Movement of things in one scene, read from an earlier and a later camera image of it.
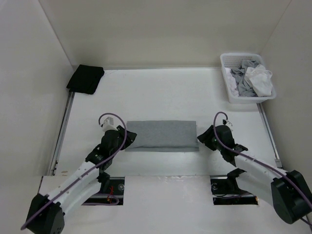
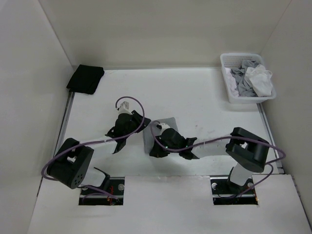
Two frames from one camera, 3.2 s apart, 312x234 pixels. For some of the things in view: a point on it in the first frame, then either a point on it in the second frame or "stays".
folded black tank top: x=86 y=79 stays
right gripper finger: x=209 y=139 → x=158 y=151
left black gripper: x=130 y=138 → x=137 y=118
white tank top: x=231 y=82 stays
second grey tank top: x=245 y=87 stays
